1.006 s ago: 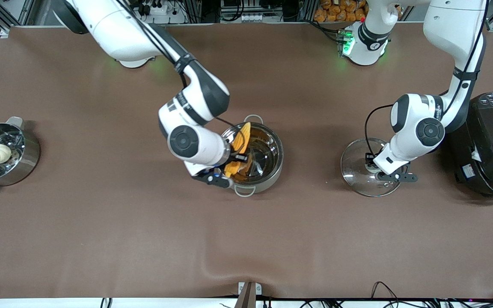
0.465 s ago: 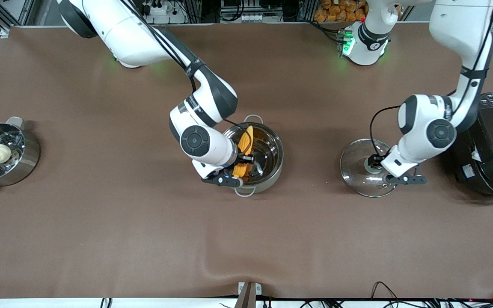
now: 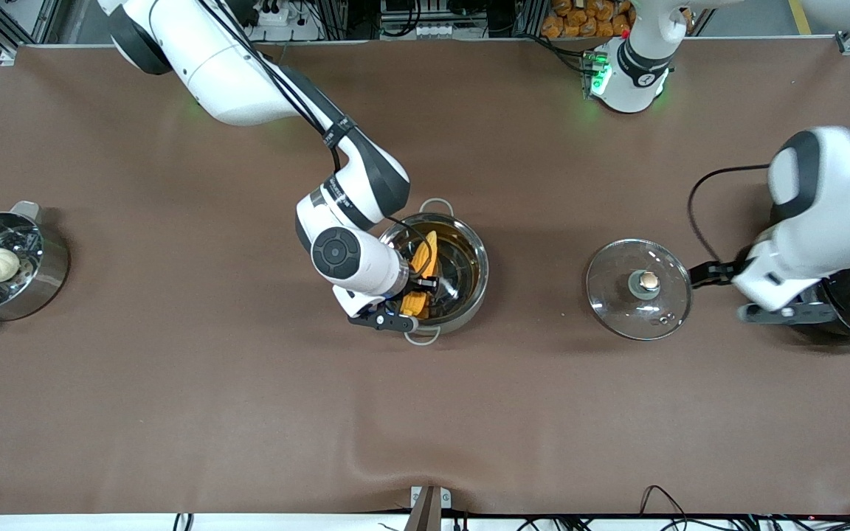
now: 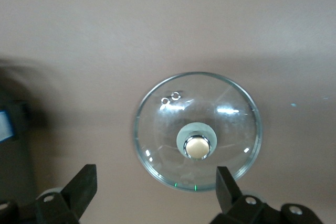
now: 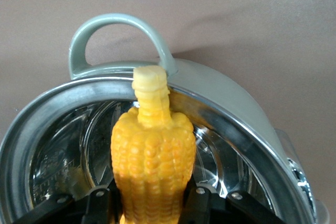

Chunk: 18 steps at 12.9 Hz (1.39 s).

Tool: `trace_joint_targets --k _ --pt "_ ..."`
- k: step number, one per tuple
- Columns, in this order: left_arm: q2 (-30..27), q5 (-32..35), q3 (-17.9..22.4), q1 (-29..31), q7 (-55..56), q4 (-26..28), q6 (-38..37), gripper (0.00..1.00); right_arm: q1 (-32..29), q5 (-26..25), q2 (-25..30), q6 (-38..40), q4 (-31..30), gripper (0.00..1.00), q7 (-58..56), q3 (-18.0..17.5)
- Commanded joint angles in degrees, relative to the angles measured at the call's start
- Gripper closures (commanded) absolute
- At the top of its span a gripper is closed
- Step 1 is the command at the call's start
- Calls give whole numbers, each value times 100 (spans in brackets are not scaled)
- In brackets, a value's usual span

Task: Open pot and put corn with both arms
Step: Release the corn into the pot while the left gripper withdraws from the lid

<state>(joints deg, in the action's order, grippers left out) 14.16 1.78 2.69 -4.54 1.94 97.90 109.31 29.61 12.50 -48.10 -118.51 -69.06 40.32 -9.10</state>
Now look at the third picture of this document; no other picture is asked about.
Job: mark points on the black background equipment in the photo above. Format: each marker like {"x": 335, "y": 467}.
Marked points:
{"x": 469, "y": 7}

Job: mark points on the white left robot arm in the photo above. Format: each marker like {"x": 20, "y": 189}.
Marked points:
{"x": 831, "y": 192}

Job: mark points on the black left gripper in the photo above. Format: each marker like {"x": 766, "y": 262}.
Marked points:
{"x": 720, "y": 272}

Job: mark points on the brown table mat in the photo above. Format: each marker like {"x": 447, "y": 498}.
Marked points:
{"x": 425, "y": 413}

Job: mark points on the white power strip with plugs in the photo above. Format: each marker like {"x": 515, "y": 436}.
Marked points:
{"x": 274, "y": 15}

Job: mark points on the metal table edge bracket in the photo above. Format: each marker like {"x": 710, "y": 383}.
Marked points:
{"x": 429, "y": 509}

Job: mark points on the steel steamer pot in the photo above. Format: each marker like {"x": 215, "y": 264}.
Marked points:
{"x": 41, "y": 287}

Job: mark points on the yellow corn cob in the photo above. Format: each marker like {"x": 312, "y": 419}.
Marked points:
{"x": 425, "y": 254}

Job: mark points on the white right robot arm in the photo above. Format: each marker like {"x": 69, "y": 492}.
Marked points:
{"x": 233, "y": 66}

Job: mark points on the glass pot lid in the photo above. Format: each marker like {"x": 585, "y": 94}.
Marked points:
{"x": 617, "y": 295}

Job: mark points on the stainless steel pot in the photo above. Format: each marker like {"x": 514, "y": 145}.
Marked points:
{"x": 469, "y": 254}

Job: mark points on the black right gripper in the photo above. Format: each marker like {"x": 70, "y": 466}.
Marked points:
{"x": 420, "y": 283}

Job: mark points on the bag of orange buns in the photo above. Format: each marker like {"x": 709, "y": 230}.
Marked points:
{"x": 580, "y": 22}

